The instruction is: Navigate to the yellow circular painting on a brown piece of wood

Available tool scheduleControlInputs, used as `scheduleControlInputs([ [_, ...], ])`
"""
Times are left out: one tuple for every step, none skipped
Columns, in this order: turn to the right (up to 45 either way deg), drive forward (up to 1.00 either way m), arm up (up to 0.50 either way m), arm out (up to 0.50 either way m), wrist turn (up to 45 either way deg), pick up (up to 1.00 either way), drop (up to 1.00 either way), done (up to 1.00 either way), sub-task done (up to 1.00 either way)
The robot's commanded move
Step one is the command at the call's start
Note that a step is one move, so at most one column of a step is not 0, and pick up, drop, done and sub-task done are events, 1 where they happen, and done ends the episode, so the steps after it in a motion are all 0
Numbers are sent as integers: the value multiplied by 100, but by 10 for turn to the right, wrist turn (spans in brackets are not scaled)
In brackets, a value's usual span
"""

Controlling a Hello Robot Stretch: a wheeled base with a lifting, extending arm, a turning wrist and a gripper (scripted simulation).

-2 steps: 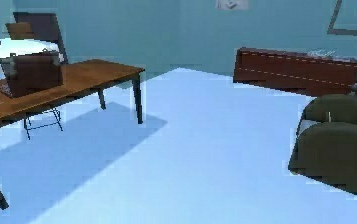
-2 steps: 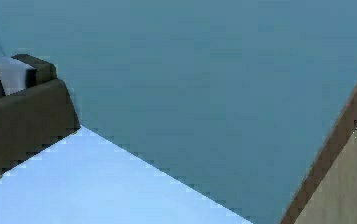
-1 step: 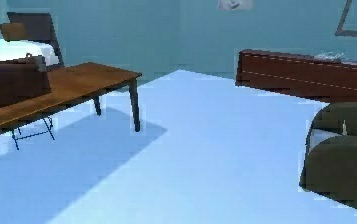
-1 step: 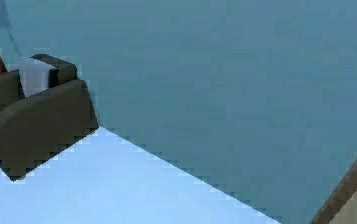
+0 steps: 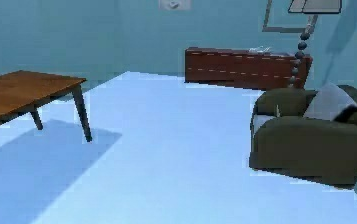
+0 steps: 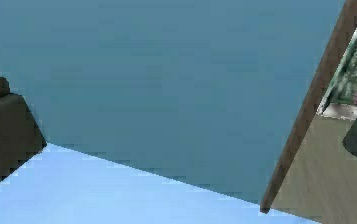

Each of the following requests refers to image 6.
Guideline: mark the green patterned bed cover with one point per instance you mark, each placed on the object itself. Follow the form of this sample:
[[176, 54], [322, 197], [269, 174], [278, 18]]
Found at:
[[351, 73]]

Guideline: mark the brown wooden door frame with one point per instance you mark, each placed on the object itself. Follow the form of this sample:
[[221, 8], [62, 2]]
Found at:
[[312, 103]]

